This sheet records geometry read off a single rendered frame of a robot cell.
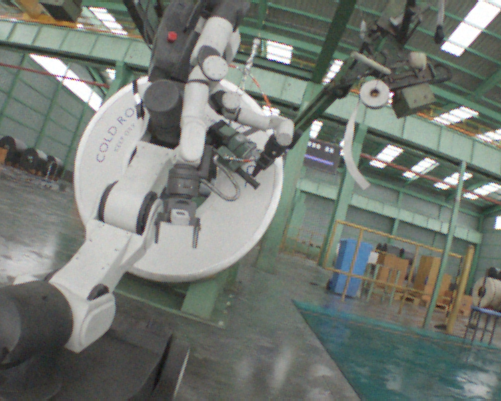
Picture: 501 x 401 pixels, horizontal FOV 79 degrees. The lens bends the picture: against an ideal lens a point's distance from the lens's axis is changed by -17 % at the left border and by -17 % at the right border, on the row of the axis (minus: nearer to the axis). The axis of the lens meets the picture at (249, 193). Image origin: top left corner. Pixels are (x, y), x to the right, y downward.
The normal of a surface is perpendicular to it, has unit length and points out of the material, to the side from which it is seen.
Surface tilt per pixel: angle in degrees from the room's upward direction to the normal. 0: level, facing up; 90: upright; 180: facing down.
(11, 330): 69
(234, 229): 90
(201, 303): 90
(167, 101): 83
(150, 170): 56
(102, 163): 90
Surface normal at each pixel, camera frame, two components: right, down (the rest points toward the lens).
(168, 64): 0.26, 0.32
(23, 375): 0.76, 0.15
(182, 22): 0.42, -0.09
